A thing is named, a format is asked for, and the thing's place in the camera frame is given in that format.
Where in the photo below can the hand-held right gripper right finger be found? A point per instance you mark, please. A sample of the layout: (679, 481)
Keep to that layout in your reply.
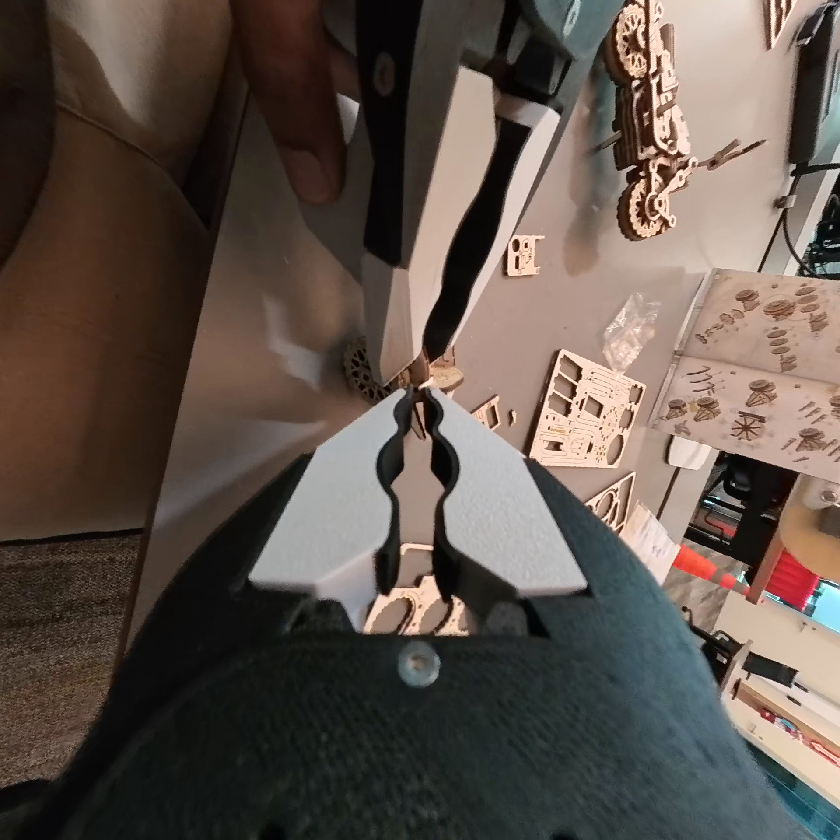
(505, 518)

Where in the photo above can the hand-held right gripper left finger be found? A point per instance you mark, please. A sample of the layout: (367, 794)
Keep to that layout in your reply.
(328, 518)

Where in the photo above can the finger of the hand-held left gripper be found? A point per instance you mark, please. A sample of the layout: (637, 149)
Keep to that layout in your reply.
(433, 184)
(525, 144)

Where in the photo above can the small wooden boat model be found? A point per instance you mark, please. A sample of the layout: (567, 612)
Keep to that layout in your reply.
(449, 377)

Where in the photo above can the grey desk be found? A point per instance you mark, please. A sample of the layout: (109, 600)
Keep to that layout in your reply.
(558, 308)

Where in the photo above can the person's left hand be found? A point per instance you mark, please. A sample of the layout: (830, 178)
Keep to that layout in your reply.
(295, 98)

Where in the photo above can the wooden puzzle sheet oval cutouts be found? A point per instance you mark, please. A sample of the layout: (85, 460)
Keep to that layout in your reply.
(594, 505)

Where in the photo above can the wooden offcut round holes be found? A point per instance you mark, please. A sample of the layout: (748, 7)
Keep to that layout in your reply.
(531, 244)

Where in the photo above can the large slotted wooden puzzle sheet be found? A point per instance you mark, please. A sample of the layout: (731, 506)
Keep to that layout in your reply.
(590, 463)

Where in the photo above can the small wooden offcut square holes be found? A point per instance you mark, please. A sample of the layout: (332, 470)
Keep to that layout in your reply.
(489, 410)

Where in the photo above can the wooden puzzle sheet gear cutouts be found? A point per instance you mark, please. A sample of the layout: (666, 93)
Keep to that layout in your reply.
(459, 620)

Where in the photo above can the wooden motorcycle model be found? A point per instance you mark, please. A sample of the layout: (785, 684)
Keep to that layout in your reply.
(649, 131)

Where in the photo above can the white paper leaflet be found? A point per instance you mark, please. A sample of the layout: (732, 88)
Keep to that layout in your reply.
(649, 541)

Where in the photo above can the white rounded device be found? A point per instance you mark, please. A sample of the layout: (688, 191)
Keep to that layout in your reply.
(689, 453)

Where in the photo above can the orange traffic cone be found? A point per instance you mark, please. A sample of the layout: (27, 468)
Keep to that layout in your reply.
(699, 563)

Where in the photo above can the small wooden lever part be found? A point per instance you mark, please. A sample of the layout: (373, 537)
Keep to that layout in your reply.
(728, 155)

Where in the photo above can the clear plastic parts bag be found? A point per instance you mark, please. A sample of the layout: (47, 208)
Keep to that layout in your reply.
(630, 334)

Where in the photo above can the assembly instruction booklet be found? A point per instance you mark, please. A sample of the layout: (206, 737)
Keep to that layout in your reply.
(735, 387)

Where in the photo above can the narrow wooden puzzle sheet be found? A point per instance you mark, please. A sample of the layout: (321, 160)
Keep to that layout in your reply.
(778, 23)

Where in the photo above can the black power adapter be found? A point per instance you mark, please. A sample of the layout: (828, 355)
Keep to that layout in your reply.
(814, 85)

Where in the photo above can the person's beige trousers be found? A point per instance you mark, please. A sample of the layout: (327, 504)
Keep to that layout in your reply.
(98, 295)

